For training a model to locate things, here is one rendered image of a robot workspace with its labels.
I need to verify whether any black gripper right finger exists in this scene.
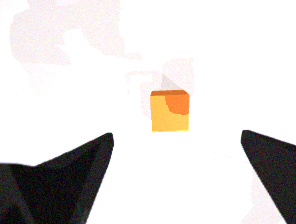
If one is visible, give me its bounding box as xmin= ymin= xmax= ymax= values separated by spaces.
xmin=240 ymin=129 xmax=296 ymax=224

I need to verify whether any orange block with black square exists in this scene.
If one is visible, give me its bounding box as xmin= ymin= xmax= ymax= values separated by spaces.
xmin=150 ymin=90 xmax=190 ymax=132

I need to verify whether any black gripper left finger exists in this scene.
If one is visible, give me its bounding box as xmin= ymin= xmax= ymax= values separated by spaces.
xmin=0 ymin=132 xmax=114 ymax=224

